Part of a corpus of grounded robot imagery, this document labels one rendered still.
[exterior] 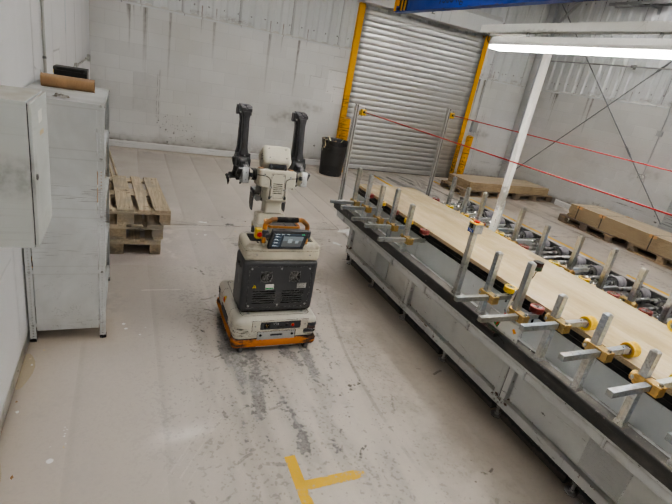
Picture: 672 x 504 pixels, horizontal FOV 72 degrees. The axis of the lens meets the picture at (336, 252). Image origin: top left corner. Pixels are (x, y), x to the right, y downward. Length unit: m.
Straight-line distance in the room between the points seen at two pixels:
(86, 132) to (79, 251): 0.75
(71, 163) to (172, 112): 6.47
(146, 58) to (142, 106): 0.83
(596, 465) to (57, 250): 3.33
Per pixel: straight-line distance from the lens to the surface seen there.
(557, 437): 3.17
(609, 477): 3.02
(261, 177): 3.32
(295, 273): 3.29
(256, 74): 9.66
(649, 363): 2.44
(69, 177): 3.14
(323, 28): 10.05
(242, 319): 3.27
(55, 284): 3.40
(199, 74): 9.47
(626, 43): 3.01
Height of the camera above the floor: 1.95
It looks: 21 degrees down
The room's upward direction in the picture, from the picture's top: 11 degrees clockwise
